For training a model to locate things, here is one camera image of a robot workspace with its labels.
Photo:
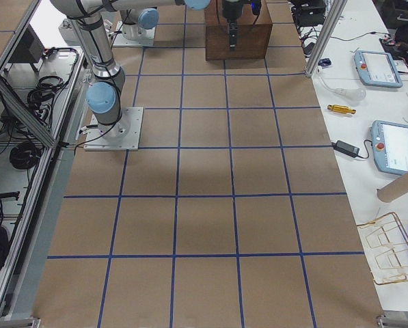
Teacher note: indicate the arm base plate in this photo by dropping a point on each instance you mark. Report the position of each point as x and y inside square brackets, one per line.
[132, 36]
[125, 135]

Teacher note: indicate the gold wire rack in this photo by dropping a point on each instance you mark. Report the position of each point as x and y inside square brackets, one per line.
[385, 241]

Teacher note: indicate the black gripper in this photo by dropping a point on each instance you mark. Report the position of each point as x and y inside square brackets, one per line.
[231, 9]

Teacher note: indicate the blue teach pendant near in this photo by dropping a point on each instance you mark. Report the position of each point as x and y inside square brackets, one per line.
[390, 146]

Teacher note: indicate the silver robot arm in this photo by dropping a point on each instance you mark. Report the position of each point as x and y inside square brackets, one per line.
[104, 96]
[145, 15]

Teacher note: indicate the dark wooden drawer cabinet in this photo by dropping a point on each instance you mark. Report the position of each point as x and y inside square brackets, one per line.
[254, 31]

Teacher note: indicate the cardboard tube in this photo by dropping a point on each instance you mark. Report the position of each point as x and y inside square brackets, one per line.
[394, 190]

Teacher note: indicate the aluminium frame post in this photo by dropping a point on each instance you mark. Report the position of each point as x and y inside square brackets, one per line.
[329, 25]

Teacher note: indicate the black power adapter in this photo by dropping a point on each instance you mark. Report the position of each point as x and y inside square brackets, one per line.
[345, 148]

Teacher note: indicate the white light bulb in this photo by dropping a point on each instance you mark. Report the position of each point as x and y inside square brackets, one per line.
[354, 95]

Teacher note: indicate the blue teach pendant far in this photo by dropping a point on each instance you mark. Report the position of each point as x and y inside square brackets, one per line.
[377, 69]

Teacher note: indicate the blue teach pendant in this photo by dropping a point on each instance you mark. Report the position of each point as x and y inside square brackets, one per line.
[390, 146]
[377, 69]

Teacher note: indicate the small blue black device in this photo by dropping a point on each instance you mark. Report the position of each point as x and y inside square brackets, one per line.
[324, 62]

